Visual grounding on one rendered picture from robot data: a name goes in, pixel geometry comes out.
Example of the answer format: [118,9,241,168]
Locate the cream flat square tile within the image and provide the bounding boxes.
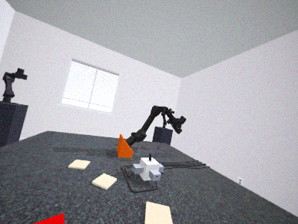
[68,160,90,170]
[92,173,117,189]

